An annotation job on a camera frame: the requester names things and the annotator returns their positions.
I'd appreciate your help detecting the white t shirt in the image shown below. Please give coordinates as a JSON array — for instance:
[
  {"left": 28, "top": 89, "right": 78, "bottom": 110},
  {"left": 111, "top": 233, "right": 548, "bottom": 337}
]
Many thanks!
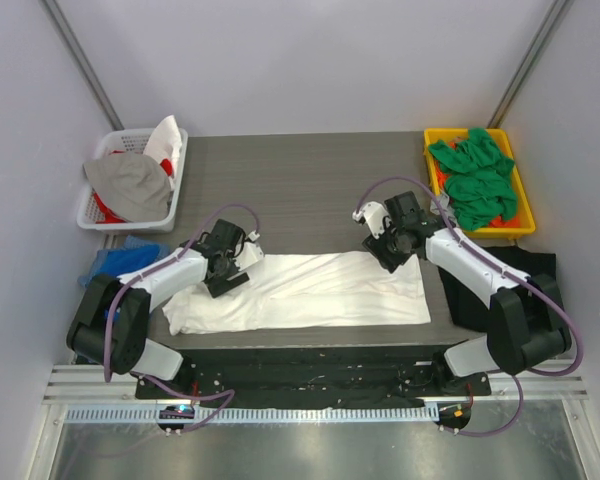
[{"left": 163, "top": 251, "right": 431, "bottom": 335}]

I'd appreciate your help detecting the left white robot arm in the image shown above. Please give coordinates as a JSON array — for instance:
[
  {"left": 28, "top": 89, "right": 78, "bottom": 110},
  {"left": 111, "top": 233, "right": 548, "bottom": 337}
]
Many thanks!
[{"left": 66, "top": 219, "right": 264, "bottom": 399}]

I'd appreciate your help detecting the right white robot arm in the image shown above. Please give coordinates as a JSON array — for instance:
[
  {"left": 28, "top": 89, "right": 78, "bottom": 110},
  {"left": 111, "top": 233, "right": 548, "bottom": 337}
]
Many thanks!
[{"left": 352, "top": 192, "right": 572, "bottom": 395}]

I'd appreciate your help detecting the grey cloth in bin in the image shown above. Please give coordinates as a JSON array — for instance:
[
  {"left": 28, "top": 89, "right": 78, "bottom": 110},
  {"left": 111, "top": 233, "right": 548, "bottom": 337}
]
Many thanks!
[{"left": 430, "top": 192, "right": 457, "bottom": 226}]

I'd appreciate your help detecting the blue checkered cloth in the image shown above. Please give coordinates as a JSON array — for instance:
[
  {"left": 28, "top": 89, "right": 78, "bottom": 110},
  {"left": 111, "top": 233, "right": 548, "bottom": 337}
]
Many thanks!
[{"left": 78, "top": 235, "right": 171, "bottom": 289}]

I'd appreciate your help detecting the green t shirt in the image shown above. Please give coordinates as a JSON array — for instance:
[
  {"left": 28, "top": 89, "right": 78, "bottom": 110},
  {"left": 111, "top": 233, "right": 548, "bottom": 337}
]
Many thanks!
[{"left": 427, "top": 127, "right": 519, "bottom": 232}]

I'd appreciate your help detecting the black folded t shirt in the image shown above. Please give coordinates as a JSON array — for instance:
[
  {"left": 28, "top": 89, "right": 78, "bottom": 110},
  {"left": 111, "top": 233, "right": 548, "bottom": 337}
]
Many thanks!
[{"left": 438, "top": 246, "right": 557, "bottom": 333}]

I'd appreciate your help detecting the blue t shirt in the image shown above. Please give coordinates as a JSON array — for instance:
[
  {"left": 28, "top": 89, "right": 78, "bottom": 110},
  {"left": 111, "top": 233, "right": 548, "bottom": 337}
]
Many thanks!
[{"left": 97, "top": 245, "right": 160, "bottom": 277}]

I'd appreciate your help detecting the yellow plastic bin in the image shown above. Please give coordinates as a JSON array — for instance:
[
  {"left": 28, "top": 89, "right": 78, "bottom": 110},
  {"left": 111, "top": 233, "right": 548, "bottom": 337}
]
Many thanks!
[{"left": 424, "top": 128, "right": 536, "bottom": 239}]

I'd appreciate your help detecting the grey cloth in basket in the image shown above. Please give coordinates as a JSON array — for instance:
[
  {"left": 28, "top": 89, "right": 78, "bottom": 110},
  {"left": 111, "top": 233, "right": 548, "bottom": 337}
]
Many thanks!
[{"left": 83, "top": 153, "right": 174, "bottom": 224}]

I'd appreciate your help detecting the white plastic basket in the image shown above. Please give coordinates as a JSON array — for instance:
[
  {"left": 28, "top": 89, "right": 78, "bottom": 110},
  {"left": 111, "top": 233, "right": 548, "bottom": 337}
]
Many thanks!
[{"left": 76, "top": 128, "right": 189, "bottom": 234}]

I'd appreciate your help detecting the red cloth in basket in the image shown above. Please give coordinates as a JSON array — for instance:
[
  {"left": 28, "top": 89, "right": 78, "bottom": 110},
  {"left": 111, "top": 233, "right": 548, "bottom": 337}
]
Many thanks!
[{"left": 93, "top": 144, "right": 177, "bottom": 225}]

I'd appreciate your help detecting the white cloth in basket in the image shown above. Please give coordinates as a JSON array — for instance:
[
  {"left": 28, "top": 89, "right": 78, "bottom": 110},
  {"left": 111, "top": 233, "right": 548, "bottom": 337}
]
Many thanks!
[{"left": 143, "top": 115, "right": 188, "bottom": 170}]

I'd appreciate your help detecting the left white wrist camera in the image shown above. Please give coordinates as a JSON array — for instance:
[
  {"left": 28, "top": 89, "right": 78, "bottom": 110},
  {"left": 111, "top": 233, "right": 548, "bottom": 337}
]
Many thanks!
[{"left": 234, "top": 231, "right": 265, "bottom": 272}]

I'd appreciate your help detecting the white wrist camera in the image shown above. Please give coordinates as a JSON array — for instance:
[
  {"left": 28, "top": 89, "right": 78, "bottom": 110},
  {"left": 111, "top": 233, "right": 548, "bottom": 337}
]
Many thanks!
[
  {"left": 234, "top": 231, "right": 265, "bottom": 272},
  {"left": 352, "top": 201, "right": 390, "bottom": 240}
]

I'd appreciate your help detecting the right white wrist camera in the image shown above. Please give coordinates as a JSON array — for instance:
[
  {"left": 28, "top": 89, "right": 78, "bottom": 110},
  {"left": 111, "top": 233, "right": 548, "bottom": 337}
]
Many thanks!
[{"left": 352, "top": 201, "right": 390, "bottom": 240}]

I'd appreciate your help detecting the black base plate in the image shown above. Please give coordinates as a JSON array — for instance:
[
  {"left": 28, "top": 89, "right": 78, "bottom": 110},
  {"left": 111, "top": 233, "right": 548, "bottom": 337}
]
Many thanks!
[{"left": 134, "top": 344, "right": 492, "bottom": 412}]

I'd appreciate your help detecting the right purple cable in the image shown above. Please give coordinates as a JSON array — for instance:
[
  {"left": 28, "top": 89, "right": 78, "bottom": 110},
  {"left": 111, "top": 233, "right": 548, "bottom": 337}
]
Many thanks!
[{"left": 354, "top": 175, "right": 585, "bottom": 440}]

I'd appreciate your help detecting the aluminium frame rail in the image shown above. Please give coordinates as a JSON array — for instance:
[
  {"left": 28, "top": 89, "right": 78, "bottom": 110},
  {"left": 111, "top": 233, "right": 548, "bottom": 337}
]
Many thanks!
[{"left": 43, "top": 365, "right": 589, "bottom": 404}]

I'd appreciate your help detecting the white slotted cable duct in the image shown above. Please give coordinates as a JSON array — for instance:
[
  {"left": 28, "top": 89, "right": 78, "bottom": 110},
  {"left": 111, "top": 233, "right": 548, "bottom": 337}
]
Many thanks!
[{"left": 65, "top": 404, "right": 439, "bottom": 425}]

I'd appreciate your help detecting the right corner aluminium post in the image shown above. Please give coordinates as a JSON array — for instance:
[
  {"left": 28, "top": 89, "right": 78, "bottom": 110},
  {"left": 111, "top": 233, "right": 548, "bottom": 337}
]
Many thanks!
[{"left": 487, "top": 0, "right": 575, "bottom": 128}]

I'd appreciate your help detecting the corner aluminium post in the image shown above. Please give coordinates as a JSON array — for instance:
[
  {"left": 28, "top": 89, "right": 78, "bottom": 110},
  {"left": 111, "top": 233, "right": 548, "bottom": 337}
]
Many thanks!
[
  {"left": 487, "top": 0, "right": 575, "bottom": 128},
  {"left": 39, "top": 0, "right": 124, "bottom": 131}
]

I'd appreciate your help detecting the left corner aluminium post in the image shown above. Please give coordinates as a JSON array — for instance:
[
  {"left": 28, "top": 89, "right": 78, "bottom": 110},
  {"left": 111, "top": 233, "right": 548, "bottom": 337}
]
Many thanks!
[{"left": 39, "top": 0, "right": 124, "bottom": 131}]

